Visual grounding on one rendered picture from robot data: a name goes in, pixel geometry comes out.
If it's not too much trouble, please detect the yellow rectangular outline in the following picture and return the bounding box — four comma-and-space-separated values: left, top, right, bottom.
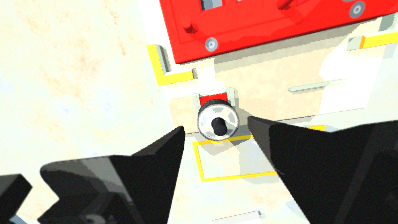
192, 125, 325, 182

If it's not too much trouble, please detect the white and grey wheel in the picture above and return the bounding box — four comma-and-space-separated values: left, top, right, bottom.
197, 99, 239, 141

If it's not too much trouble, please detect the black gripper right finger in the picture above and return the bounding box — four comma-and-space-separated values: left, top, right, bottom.
247, 116, 398, 224

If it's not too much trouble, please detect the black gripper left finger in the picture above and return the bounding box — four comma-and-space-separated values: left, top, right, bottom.
39, 125, 185, 224

